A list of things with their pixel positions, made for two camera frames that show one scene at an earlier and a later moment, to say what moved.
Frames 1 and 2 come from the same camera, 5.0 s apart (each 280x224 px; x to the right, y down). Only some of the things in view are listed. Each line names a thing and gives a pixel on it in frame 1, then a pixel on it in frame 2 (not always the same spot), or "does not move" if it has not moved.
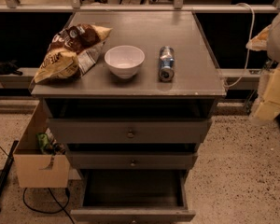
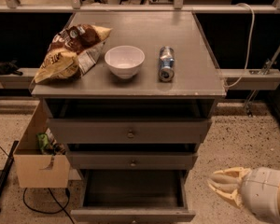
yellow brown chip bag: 72,52 does not move
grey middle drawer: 129,160 does not move
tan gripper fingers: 259,42 to 229,182
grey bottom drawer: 133,195 does not move
